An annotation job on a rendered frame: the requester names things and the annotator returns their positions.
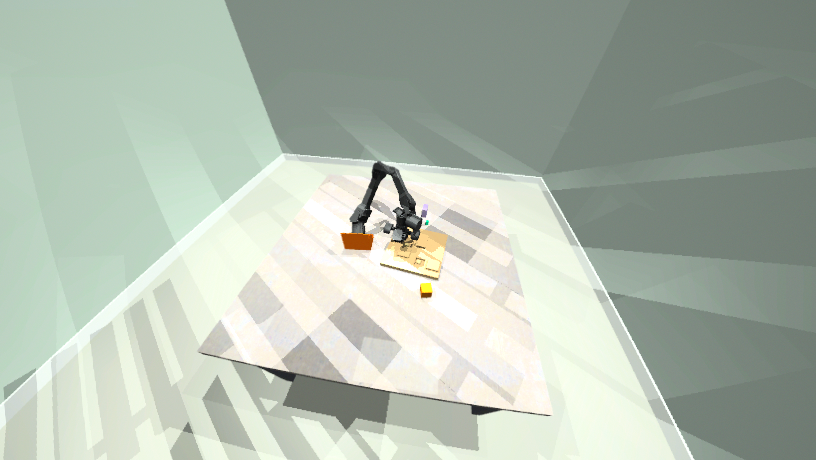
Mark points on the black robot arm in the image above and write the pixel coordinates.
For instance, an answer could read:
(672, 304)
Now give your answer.
(363, 212)

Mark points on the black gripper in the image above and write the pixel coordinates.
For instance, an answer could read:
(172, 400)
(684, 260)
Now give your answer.
(413, 234)

